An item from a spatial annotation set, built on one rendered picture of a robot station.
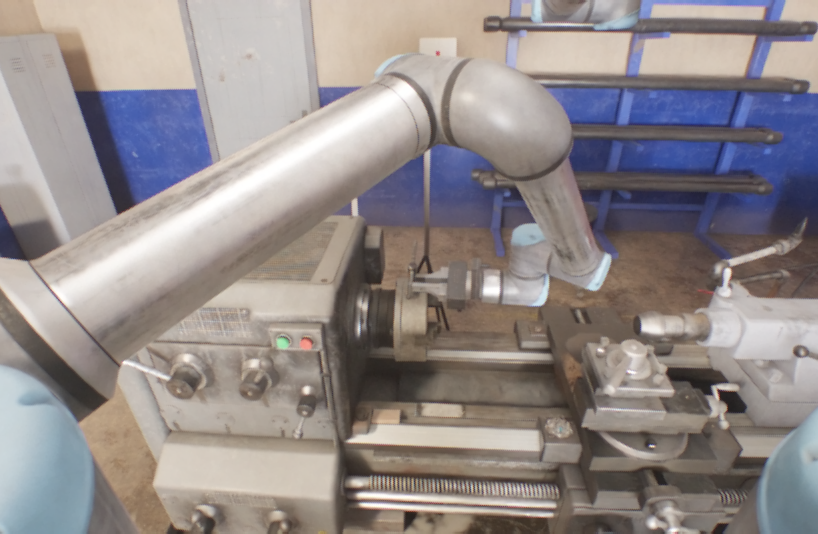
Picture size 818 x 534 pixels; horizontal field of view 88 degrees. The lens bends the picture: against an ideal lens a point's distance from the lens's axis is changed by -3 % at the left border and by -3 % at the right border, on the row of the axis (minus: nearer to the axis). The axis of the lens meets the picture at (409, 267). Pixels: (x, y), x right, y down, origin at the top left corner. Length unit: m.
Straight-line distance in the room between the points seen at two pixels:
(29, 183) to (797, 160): 6.55
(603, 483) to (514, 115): 0.99
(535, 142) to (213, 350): 0.91
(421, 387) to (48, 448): 1.45
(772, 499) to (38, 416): 0.35
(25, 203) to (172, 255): 4.18
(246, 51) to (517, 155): 3.89
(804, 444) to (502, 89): 0.44
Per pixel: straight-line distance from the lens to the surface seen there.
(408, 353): 1.27
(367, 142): 0.52
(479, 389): 1.65
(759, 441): 1.65
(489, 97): 0.57
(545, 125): 0.59
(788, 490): 0.28
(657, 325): 1.45
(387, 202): 4.41
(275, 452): 1.38
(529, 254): 1.09
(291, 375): 1.17
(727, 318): 1.54
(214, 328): 1.16
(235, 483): 1.41
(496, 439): 1.37
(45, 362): 0.40
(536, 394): 1.68
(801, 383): 1.69
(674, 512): 1.31
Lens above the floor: 1.90
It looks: 30 degrees down
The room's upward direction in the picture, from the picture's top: 1 degrees counter-clockwise
